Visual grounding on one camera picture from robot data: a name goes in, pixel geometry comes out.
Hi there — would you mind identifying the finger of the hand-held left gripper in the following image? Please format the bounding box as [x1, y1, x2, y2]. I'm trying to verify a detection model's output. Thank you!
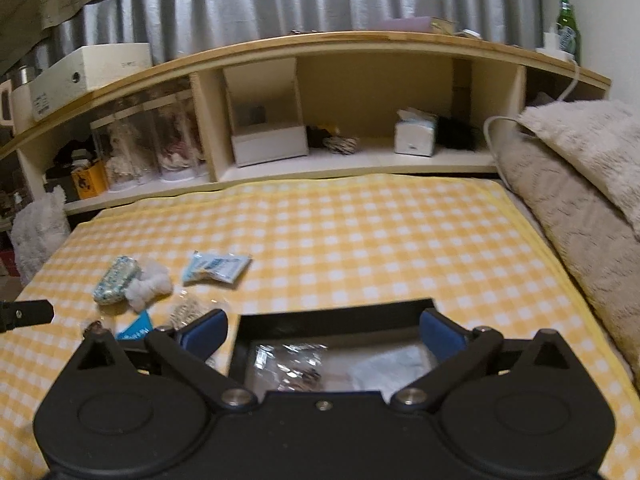
[0, 299, 55, 333]

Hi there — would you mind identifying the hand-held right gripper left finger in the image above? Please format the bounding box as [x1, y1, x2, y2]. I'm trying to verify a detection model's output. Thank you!
[70, 308, 258, 413]

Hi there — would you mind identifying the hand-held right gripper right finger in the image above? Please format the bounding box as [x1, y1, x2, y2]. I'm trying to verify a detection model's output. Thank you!
[390, 308, 578, 411]

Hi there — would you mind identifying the clear bag with beige contents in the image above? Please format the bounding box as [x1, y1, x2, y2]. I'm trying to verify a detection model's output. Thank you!
[167, 294, 231, 333]

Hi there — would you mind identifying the light blue wipes packet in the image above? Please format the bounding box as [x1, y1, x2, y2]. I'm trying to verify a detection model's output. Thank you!
[181, 251, 252, 288]

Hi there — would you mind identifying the blue snack packet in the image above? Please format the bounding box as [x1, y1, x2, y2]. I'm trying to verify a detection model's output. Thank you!
[115, 310, 153, 340]

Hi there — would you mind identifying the white cotton balls bag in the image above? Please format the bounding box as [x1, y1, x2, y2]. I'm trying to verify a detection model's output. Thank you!
[123, 260, 173, 313]

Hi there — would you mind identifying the green patterned white packet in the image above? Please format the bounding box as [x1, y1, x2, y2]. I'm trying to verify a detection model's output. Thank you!
[92, 256, 142, 306]

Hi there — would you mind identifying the black storage box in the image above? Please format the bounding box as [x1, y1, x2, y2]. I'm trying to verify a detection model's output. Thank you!
[229, 297, 441, 396]

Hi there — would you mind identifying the white flat packet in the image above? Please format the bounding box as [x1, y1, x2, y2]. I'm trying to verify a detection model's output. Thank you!
[345, 347, 433, 393]

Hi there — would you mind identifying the white plastic bag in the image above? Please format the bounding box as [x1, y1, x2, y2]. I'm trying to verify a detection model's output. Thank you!
[11, 185, 71, 286]

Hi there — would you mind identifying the crinkled clear plastic packet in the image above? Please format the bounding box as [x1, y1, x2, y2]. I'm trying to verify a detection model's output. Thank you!
[250, 342, 331, 393]

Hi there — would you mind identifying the yellow checkered blanket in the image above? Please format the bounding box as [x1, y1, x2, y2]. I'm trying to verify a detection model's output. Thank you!
[0, 174, 640, 480]

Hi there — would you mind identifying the yellow box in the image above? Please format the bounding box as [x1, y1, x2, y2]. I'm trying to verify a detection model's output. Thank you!
[70, 157, 109, 201]

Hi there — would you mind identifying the brown quilted blanket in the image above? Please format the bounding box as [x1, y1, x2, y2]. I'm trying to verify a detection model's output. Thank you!
[497, 132, 640, 376]

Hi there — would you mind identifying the clear display jar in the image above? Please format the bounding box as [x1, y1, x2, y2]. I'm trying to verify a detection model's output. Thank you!
[116, 102, 162, 184]

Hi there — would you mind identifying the white tissue box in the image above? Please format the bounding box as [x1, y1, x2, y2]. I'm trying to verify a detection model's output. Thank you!
[394, 107, 441, 157]

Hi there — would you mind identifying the open white box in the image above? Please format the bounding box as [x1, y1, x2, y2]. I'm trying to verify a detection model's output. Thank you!
[222, 57, 310, 167]

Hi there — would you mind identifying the black furry object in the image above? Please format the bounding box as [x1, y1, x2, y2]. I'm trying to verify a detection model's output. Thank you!
[435, 115, 478, 152]

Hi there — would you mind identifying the white mug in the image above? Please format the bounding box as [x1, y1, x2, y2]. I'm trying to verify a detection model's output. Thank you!
[0, 80, 37, 134]

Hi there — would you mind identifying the metal can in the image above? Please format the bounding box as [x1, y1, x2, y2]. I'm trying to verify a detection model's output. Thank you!
[10, 62, 39, 87]

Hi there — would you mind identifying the long white cardboard box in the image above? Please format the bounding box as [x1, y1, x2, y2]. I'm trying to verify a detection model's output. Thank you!
[30, 42, 153, 122]

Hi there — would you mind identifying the fuzzy beige pillow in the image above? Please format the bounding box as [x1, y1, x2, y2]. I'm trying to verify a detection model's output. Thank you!
[517, 99, 640, 238]

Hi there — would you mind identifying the wooden headboard shelf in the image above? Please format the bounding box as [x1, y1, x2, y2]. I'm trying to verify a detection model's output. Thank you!
[0, 31, 612, 216]

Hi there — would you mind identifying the white charger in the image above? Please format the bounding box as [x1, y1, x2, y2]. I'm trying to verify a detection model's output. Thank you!
[537, 31, 576, 62]

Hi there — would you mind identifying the pink book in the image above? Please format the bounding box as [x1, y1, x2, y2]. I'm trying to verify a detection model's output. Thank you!
[350, 16, 436, 32]

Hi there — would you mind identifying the green glass bottle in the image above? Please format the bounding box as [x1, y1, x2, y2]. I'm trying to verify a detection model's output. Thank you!
[556, 0, 582, 63]

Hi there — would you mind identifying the black and white rope bundle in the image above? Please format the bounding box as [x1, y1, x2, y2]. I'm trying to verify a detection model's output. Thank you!
[322, 132, 361, 156]

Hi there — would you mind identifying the white cable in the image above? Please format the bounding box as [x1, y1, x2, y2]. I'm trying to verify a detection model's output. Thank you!
[482, 59, 582, 161]

